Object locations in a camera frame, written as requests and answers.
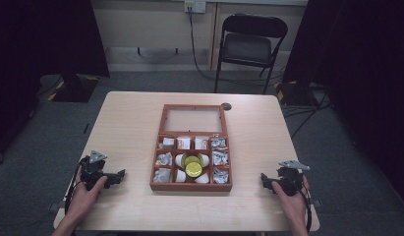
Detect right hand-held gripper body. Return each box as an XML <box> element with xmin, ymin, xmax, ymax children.
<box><xmin>277</xmin><ymin>159</ymin><xmax>312</xmax><ymax>197</ymax></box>

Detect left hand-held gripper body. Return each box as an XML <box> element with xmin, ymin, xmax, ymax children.
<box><xmin>80</xmin><ymin>149</ymin><xmax>109</xmax><ymax>192</ymax></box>

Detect person's right hand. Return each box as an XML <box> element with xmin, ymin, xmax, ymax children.
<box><xmin>271</xmin><ymin>176</ymin><xmax>311</xmax><ymax>224</ymax></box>

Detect person's left hand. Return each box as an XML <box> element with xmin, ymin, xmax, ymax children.
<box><xmin>69</xmin><ymin>170</ymin><xmax>109</xmax><ymax>217</ymax></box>

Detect silver foil packet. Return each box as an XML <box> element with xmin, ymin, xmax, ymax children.
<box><xmin>155</xmin><ymin>151</ymin><xmax>174</xmax><ymax>166</ymax></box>
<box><xmin>152</xmin><ymin>167</ymin><xmax>172</xmax><ymax>184</ymax></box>
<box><xmin>158</xmin><ymin>137</ymin><xmax>176</xmax><ymax>150</ymax></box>

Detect silver printed packet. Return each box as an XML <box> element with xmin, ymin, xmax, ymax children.
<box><xmin>212</xmin><ymin>167</ymin><xmax>230</xmax><ymax>185</ymax></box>
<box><xmin>211</xmin><ymin>150</ymin><xmax>230</xmax><ymax>167</ymax></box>
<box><xmin>210</xmin><ymin>137</ymin><xmax>228</xmax><ymax>151</ymax></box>

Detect wooden compartment box with lid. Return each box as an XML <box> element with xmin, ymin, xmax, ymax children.
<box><xmin>149</xmin><ymin>103</ymin><xmax>234</xmax><ymax>193</ymax></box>

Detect white orange packet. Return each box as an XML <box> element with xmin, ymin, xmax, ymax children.
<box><xmin>194</xmin><ymin>136</ymin><xmax>209</xmax><ymax>150</ymax></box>
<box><xmin>176</xmin><ymin>136</ymin><xmax>192</xmax><ymax>150</ymax></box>

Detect yellow round lid jar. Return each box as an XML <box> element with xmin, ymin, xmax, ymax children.
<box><xmin>185</xmin><ymin>161</ymin><xmax>203</xmax><ymax>179</ymax></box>

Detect green round lid jar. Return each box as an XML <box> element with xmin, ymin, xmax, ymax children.
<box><xmin>181</xmin><ymin>152</ymin><xmax>204</xmax><ymax>167</ymax></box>

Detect black yellow striped stand base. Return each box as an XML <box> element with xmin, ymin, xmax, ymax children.
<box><xmin>46</xmin><ymin>73</ymin><xmax>101</xmax><ymax>103</ymax></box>
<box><xmin>273</xmin><ymin>80</ymin><xmax>319</xmax><ymax>107</ymax></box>

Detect dark curtain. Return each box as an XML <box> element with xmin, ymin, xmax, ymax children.
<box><xmin>0</xmin><ymin>0</ymin><xmax>111</xmax><ymax>165</ymax></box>
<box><xmin>282</xmin><ymin>0</ymin><xmax>404</xmax><ymax>207</ymax></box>

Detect black folding chair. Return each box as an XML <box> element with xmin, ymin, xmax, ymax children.
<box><xmin>213</xmin><ymin>13</ymin><xmax>289</xmax><ymax>95</ymax></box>

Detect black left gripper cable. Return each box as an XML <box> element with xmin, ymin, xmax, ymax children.
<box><xmin>64</xmin><ymin>156</ymin><xmax>87</xmax><ymax>215</ymax></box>

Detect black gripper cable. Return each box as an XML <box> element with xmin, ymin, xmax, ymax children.
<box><xmin>300</xmin><ymin>183</ymin><xmax>314</xmax><ymax>234</ymax></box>
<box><xmin>64</xmin><ymin>156</ymin><xmax>87</xmax><ymax>215</ymax></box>

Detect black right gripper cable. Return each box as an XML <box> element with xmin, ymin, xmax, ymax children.
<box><xmin>300</xmin><ymin>183</ymin><xmax>314</xmax><ymax>234</ymax></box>

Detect black floor cables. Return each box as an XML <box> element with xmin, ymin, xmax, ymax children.
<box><xmin>282</xmin><ymin>88</ymin><xmax>332</xmax><ymax>140</ymax></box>

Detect white wall socket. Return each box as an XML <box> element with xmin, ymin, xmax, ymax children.
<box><xmin>184</xmin><ymin>0</ymin><xmax>207</xmax><ymax>15</ymax></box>

